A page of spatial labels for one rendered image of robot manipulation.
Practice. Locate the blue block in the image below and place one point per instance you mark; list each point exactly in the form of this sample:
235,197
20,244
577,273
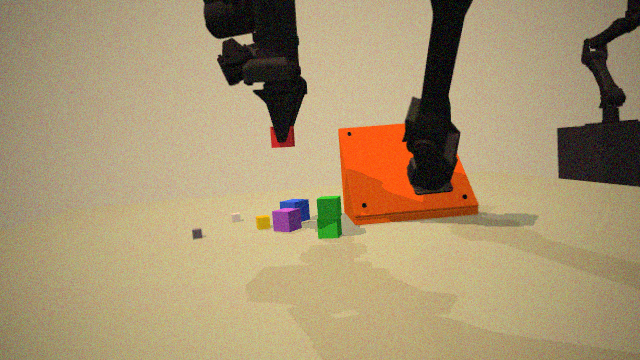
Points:
303,204

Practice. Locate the purple cube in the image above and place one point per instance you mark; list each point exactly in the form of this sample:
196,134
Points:
287,219

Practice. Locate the small yellow block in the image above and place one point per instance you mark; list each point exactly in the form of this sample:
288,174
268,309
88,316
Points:
263,222

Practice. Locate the green block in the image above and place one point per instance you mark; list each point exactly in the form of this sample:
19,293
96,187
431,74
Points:
329,228
329,207

